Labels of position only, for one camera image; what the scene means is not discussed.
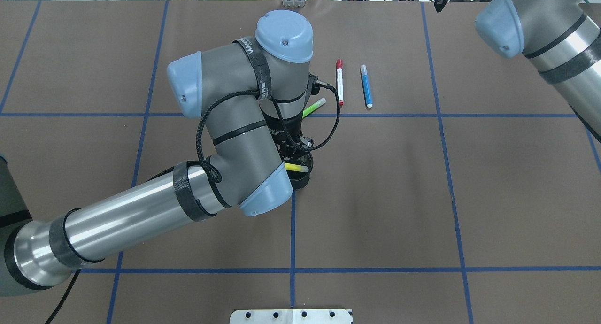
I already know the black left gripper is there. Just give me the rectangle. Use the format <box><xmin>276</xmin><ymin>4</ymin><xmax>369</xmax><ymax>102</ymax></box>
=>
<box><xmin>261</xmin><ymin>101</ymin><xmax>313</xmax><ymax>164</ymax></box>

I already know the yellow highlighter pen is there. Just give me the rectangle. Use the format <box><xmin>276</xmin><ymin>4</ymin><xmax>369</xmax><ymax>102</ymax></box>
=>
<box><xmin>284</xmin><ymin>162</ymin><xmax>310</xmax><ymax>173</ymax></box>

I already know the green highlighter pen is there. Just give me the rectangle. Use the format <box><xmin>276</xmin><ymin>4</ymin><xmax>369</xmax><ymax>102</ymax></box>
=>
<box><xmin>302</xmin><ymin>98</ymin><xmax>327</xmax><ymax>118</ymax></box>

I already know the red white marker pen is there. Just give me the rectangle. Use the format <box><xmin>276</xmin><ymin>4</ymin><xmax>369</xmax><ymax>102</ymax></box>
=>
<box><xmin>336</xmin><ymin>59</ymin><xmax>344</xmax><ymax>107</ymax></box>

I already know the blue highlighter pen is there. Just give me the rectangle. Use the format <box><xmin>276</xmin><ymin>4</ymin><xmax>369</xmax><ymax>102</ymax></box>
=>
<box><xmin>359</xmin><ymin>64</ymin><xmax>373</xmax><ymax>109</ymax></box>

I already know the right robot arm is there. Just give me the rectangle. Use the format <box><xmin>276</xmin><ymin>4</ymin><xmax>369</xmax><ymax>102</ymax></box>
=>
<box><xmin>474</xmin><ymin>0</ymin><xmax>601</xmax><ymax>140</ymax></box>

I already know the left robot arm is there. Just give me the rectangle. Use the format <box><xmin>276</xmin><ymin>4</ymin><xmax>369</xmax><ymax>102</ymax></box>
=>
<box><xmin>1</xmin><ymin>10</ymin><xmax>314</xmax><ymax>297</ymax></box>

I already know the black mesh pen cup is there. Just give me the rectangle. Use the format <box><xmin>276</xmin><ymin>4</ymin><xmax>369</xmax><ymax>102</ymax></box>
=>
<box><xmin>285</xmin><ymin>153</ymin><xmax>314</xmax><ymax>191</ymax></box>

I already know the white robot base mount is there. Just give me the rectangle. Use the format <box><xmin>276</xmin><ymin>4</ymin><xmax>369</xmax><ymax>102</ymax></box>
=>
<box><xmin>229</xmin><ymin>309</ymin><xmax>354</xmax><ymax>324</ymax></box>

